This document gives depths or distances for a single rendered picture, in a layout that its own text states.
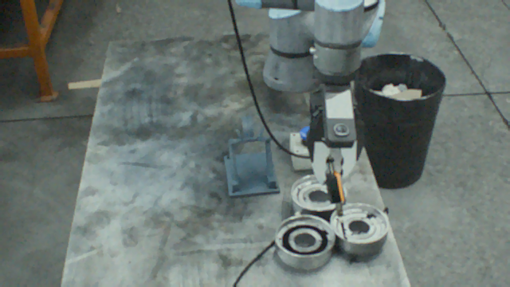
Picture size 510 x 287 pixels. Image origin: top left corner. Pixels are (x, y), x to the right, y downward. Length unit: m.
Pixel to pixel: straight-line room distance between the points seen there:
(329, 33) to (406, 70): 1.62
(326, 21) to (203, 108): 0.62
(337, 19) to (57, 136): 2.13
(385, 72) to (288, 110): 1.12
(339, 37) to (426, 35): 2.71
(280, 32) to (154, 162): 0.43
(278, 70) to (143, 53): 0.40
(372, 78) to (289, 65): 1.02
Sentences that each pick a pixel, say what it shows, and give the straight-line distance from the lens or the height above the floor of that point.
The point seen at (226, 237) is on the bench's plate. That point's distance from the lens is 1.25.
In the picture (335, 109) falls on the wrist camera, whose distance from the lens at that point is 1.05.
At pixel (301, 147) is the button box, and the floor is 0.85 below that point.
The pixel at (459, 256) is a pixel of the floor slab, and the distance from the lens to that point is 2.41.
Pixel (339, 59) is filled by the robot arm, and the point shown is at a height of 1.16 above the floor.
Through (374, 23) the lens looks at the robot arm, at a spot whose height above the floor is 0.99.
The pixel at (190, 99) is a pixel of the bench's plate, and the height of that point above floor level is 0.80.
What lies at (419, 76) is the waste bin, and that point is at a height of 0.36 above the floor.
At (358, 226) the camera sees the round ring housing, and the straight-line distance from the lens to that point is 1.26.
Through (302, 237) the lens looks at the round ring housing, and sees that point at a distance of 1.23.
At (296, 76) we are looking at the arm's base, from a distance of 1.63.
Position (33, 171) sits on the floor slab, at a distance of 2.85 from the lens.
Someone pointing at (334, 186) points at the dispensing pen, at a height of 0.93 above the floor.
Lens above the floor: 1.67
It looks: 37 degrees down
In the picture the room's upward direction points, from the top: 1 degrees counter-clockwise
